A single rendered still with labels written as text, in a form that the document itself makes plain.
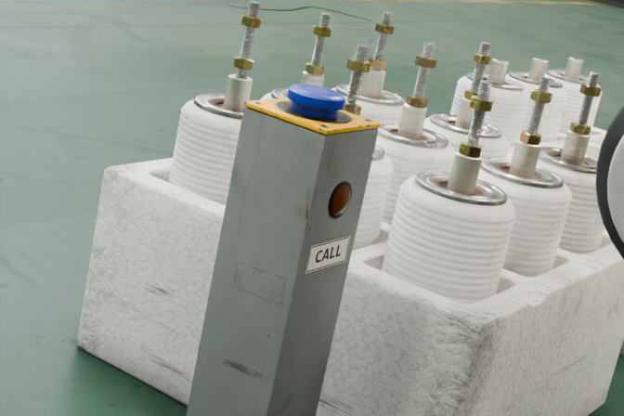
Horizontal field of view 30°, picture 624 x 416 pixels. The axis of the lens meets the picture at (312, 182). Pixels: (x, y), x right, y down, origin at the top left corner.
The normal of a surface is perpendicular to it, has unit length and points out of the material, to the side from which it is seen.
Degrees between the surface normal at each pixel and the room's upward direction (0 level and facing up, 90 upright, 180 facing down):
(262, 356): 90
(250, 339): 90
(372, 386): 90
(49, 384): 0
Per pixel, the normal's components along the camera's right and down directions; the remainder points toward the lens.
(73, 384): 0.20, -0.94
